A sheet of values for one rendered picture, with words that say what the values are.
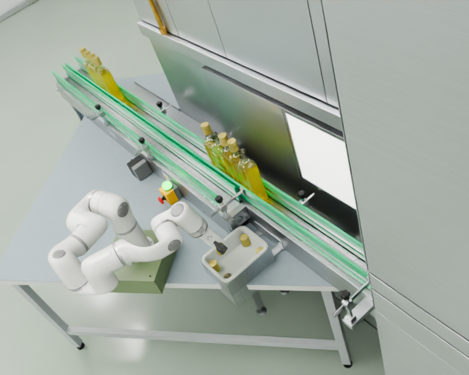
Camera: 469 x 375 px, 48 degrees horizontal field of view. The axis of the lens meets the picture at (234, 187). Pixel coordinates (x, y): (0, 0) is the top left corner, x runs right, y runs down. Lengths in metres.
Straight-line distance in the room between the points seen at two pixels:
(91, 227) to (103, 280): 0.24
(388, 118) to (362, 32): 0.13
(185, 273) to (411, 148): 1.49
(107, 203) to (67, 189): 0.89
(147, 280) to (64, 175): 1.05
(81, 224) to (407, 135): 1.39
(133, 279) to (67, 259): 0.38
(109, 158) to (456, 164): 2.31
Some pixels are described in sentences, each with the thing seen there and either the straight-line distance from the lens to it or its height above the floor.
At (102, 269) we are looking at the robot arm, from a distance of 1.76.
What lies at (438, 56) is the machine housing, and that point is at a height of 2.00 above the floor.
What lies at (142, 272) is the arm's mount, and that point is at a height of 0.84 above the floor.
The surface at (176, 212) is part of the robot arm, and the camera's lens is 1.74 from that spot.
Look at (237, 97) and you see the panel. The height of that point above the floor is 1.25.
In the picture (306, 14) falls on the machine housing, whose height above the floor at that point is 1.69.
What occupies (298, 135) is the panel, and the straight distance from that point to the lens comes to 1.81.
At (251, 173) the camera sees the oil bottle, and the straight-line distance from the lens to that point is 1.98.
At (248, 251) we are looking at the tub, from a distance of 2.10.
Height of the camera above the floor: 2.38
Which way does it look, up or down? 43 degrees down
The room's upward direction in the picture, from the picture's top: 22 degrees counter-clockwise
